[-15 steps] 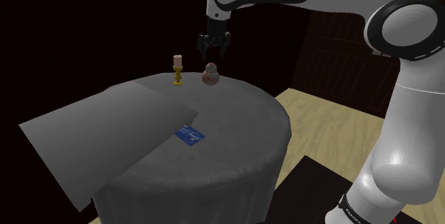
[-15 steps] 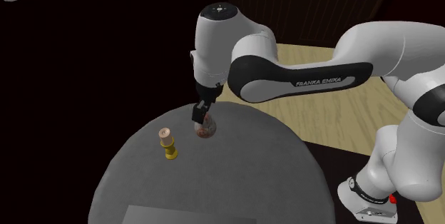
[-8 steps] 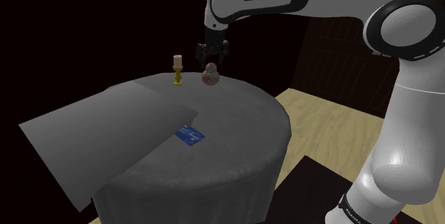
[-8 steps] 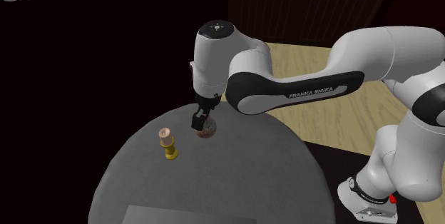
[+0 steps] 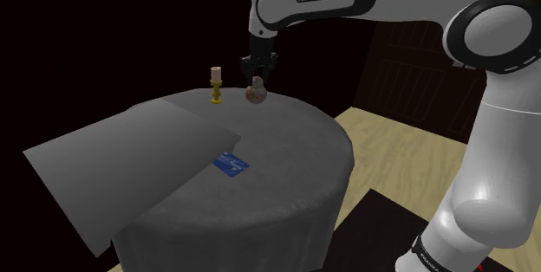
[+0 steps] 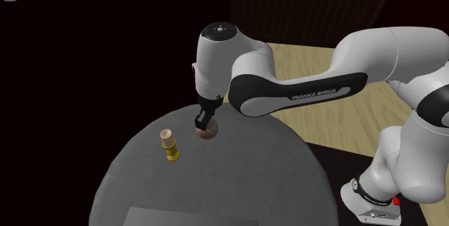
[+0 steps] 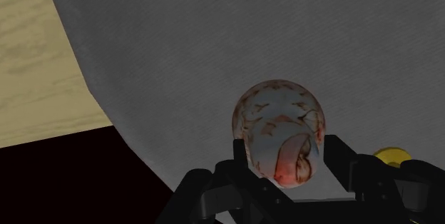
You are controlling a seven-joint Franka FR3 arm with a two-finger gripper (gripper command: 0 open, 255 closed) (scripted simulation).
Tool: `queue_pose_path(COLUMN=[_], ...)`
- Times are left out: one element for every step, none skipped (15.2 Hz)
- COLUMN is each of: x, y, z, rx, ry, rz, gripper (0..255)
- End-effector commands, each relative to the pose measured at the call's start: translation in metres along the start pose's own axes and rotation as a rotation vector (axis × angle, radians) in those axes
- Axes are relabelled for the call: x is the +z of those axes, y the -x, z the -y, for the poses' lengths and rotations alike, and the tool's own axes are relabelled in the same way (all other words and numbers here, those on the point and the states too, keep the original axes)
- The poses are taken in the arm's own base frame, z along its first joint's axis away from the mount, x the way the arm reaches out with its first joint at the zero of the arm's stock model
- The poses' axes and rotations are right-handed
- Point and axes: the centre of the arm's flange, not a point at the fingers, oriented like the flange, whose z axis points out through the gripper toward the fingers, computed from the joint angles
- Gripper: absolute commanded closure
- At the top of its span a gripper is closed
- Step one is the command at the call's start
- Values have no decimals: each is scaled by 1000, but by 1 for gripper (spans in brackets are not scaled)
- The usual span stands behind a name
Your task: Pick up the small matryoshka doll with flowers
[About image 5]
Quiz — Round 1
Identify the gold candlestick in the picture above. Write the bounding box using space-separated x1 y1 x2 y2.
210 79 225 105

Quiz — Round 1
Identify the blue card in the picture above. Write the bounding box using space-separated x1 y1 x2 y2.
212 152 251 178

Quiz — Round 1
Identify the speckled gourd-shaped vase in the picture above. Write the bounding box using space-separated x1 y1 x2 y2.
245 75 268 105

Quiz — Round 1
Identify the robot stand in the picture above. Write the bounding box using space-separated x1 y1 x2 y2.
324 188 431 272

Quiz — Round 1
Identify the dark panelled door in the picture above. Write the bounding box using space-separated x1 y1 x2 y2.
353 19 489 144

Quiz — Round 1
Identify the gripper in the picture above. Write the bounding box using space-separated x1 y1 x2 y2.
240 33 278 84

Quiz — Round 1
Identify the round grey ottoman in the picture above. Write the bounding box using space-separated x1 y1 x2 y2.
110 87 355 272

